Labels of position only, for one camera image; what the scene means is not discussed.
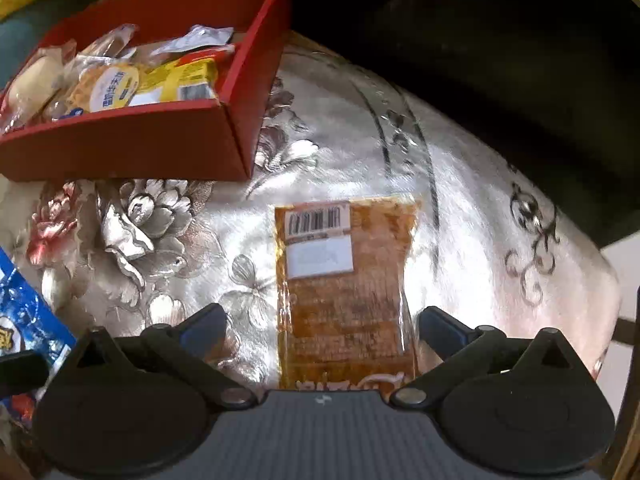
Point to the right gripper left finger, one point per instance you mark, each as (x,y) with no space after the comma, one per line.
(182,350)

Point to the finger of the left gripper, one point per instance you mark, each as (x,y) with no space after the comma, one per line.
(22,372)

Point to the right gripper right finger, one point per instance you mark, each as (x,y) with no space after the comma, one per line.
(465,352)

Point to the blue snack packet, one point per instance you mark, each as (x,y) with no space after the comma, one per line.
(27,323)

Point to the brown jerky snack packet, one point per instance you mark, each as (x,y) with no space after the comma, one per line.
(343,319)

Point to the wooden chair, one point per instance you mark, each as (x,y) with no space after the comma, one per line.
(621,462)

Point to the red cardboard box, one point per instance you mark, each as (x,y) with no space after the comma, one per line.
(195,140)

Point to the yellow red snack packet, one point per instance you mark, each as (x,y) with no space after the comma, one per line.
(189,78)

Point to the waffle snack clear packet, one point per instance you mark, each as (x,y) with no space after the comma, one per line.
(93,84)

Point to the silver foil snack packet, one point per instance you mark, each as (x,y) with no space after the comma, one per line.
(199,36)

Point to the teal houndstooth cushion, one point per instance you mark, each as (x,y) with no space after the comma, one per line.
(20,34)

